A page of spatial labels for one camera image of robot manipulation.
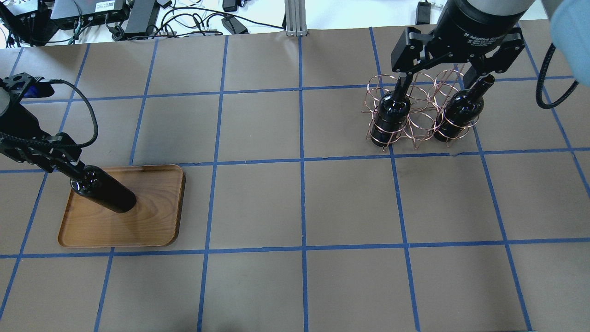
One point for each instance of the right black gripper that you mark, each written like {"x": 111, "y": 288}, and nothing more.
{"x": 472, "y": 28}

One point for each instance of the copper wire bottle basket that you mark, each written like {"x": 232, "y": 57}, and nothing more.
{"x": 425, "y": 120}

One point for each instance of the wooden tray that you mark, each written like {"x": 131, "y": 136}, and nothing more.
{"x": 153, "y": 222}

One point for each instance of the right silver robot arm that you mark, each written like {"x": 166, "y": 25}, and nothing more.
{"x": 567, "y": 29}

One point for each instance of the aluminium frame post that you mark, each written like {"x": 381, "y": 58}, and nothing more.
{"x": 295, "y": 15}

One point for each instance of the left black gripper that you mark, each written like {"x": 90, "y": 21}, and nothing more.
{"x": 18, "y": 126}

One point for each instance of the black power brick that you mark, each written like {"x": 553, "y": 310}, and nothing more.
{"x": 142, "y": 18}

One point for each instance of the dark wine bottle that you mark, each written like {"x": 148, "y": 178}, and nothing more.
{"x": 103, "y": 189}
{"x": 389, "y": 119}
{"x": 464, "y": 107}

